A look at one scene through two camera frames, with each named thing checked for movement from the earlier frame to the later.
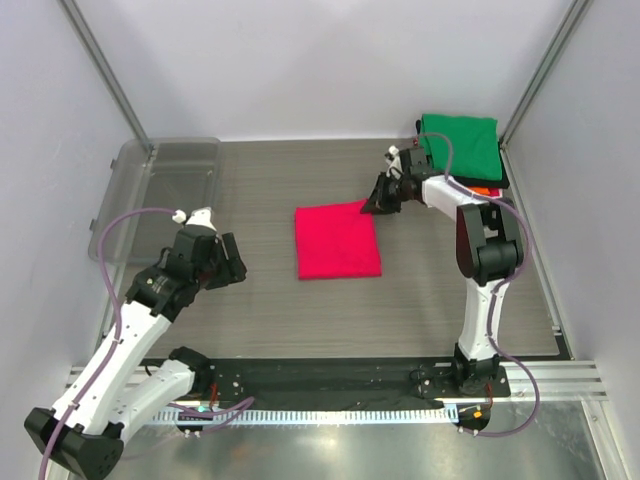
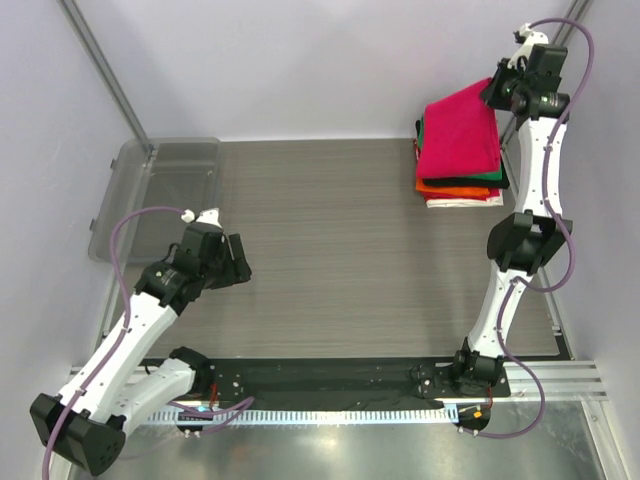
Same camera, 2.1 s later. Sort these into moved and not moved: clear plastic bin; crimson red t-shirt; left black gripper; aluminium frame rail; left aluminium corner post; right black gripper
Moved: crimson red t-shirt; right black gripper
Not moved: left aluminium corner post; aluminium frame rail; left black gripper; clear plastic bin
